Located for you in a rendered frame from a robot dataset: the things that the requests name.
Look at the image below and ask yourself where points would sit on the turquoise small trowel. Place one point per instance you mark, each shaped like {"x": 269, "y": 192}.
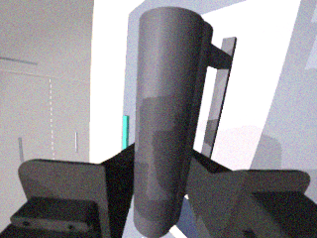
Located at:
{"x": 125, "y": 131}

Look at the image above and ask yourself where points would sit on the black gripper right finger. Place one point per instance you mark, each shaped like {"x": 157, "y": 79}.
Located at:
{"x": 216, "y": 194}

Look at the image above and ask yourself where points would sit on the white square tile with dark blue center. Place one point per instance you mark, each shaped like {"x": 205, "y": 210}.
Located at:
{"x": 185, "y": 227}

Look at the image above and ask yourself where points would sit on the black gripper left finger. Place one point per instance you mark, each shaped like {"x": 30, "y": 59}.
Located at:
{"x": 109, "y": 183}

